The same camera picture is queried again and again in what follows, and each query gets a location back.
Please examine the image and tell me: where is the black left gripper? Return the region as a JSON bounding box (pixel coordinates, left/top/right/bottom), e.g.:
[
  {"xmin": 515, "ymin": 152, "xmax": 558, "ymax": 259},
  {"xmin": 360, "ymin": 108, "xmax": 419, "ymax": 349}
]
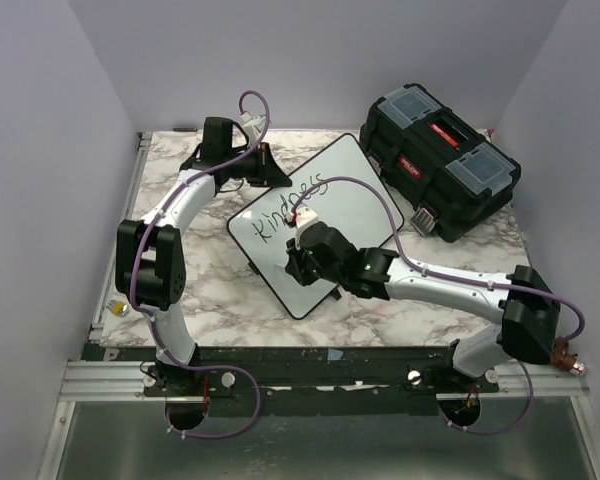
[{"xmin": 225, "ymin": 143, "xmax": 293, "ymax": 189}]

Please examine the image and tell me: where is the white framed whiteboard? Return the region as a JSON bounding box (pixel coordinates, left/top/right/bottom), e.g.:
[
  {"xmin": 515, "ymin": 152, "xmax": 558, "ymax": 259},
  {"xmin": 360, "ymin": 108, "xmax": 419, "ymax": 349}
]
[{"xmin": 227, "ymin": 133, "xmax": 405, "ymax": 320}]

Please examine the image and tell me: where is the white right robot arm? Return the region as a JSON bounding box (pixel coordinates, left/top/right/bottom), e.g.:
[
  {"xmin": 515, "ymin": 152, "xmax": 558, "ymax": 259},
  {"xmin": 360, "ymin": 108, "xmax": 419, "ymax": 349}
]
[{"xmin": 285, "ymin": 222, "xmax": 560, "ymax": 392}]

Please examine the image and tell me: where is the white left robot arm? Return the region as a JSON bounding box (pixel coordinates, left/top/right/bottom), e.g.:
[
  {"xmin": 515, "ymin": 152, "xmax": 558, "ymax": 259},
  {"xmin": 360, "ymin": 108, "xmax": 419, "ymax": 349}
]
[{"xmin": 115, "ymin": 112, "xmax": 292, "ymax": 395}]

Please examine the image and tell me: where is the black red toolbox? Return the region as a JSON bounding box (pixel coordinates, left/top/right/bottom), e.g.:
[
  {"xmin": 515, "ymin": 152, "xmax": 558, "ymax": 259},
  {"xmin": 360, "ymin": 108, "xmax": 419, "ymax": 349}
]
[{"xmin": 359, "ymin": 83, "xmax": 521, "ymax": 243}]

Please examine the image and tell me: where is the yellow small object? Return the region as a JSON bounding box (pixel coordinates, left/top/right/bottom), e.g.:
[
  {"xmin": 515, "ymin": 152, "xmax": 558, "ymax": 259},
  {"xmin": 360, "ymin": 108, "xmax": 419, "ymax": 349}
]
[{"xmin": 106, "ymin": 299, "xmax": 129, "ymax": 317}]

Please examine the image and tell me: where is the copper pipe fitting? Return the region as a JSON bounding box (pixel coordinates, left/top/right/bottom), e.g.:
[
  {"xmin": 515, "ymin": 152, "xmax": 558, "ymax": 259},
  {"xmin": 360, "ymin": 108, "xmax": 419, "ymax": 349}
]
[{"xmin": 550, "ymin": 341, "xmax": 586, "ymax": 376}]

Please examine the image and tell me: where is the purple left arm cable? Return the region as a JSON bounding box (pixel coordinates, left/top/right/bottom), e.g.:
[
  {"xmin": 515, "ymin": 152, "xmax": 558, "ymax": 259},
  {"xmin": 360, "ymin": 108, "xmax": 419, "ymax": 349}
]
[{"xmin": 129, "ymin": 90, "xmax": 262, "ymax": 441}]

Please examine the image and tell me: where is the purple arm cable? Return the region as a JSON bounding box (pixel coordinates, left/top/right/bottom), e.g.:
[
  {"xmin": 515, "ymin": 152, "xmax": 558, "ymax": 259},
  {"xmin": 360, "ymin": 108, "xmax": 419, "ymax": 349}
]
[
  {"xmin": 129, "ymin": 90, "xmax": 262, "ymax": 441},
  {"xmin": 289, "ymin": 175, "xmax": 586, "ymax": 436}
]

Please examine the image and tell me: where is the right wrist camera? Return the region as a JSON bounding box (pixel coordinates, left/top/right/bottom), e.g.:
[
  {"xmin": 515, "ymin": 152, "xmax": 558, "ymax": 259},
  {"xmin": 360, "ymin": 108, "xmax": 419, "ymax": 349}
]
[{"xmin": 290, "ymin": 206, "xmax": 319, "ymax": 243}]

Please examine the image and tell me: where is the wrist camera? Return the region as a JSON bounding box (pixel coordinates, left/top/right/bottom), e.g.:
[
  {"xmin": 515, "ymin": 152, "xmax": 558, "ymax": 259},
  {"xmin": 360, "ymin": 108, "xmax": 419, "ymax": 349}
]
[
  {"xmin": 240, "ymin": 112, "xmax": 268, "ymax": 146},
  {"xmin": 290, "ymin": 206, "xmax": 319, "ymax": 243}
]

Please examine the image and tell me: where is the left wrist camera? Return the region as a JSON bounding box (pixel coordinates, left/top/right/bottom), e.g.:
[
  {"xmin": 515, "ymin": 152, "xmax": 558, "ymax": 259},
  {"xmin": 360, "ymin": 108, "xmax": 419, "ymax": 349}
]
[{"xmin": 240, "ymin": 112, "xmax": 268, "ymax": 146}]

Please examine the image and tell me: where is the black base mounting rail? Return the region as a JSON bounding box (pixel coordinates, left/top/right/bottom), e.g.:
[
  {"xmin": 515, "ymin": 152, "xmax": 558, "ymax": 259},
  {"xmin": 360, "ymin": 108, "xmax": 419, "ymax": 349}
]
[{"xmin": 68, "ymin": 347, "xmax": 498, "ymax": 418}]

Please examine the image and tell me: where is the aluminium frame rail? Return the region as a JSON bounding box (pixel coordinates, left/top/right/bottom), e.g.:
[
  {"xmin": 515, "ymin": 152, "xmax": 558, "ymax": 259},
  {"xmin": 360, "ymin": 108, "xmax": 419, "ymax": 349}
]
[{"xmin": 54, "ymin": 130, "xmax": 154, "ymax": 401}]

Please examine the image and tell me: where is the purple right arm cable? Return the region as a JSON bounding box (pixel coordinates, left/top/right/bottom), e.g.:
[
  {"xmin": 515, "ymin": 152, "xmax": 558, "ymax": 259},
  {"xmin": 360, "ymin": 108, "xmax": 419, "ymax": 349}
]
[{"xmin": 289, "ymin": 175, "xmax": 586, "ymax": 436}]

